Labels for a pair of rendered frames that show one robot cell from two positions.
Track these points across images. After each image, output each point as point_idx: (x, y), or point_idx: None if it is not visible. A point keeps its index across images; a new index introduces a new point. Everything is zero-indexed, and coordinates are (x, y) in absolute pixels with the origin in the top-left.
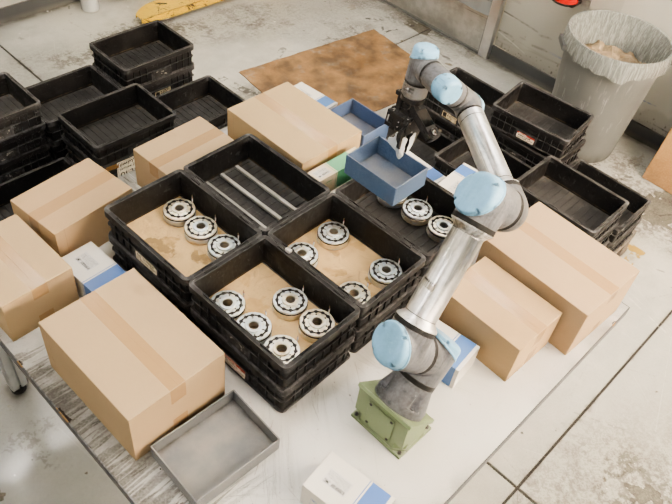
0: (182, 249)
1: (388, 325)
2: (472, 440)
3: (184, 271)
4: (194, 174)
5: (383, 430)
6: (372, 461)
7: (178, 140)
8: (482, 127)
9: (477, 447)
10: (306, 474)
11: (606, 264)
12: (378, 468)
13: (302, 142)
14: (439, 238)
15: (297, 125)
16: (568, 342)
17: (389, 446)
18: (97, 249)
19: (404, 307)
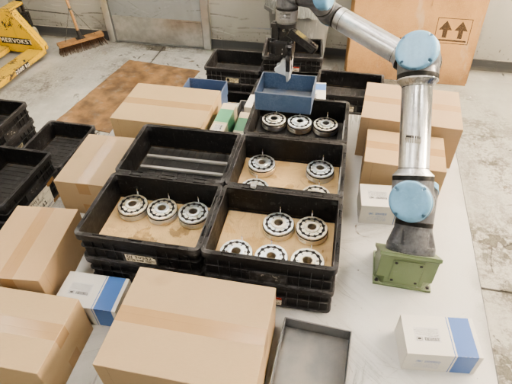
0: (159, 233)
1: (402, 187)
2: (456, 251)
3: None
4: (129, 171)
5: (411, 277)
6: (416, 305)
7: (86, 157)
8: (359, 17)
9: (463, 253)
10: (385, 345)
11: (440, 97)
12: (424, 308)
13: (187, 114)
14: (330, 132)
15: (172, 106)
16: (449, 158)
17: (417, 287)
18: (81, 274)
19: None
